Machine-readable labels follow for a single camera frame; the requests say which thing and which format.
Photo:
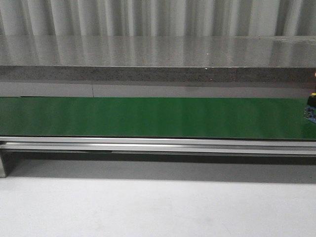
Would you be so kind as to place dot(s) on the white pleated curtain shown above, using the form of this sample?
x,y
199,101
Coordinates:
x,y
158,17

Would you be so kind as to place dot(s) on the yellow mushroom push button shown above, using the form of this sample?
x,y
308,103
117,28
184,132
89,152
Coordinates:
x,y
310,109

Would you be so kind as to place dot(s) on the green conveyor belt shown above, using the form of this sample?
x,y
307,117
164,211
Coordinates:
x,y
213,139

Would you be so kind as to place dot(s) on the grey granite counter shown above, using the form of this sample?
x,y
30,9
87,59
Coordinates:
x,y
96,66

